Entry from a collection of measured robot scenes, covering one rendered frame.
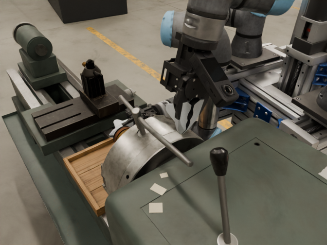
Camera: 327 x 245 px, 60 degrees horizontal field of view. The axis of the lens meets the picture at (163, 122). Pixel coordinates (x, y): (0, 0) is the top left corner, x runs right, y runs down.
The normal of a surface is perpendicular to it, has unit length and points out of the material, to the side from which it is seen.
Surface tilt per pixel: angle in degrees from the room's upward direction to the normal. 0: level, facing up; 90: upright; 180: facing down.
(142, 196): 0
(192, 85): 90
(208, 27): 83
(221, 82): 32
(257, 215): 0
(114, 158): 49
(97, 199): 0
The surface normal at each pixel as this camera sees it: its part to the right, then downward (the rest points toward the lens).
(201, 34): -0.19, 0.47
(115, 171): -0.68, -0.10
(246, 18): -0.47, 0.54
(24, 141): 0.00, -0.78
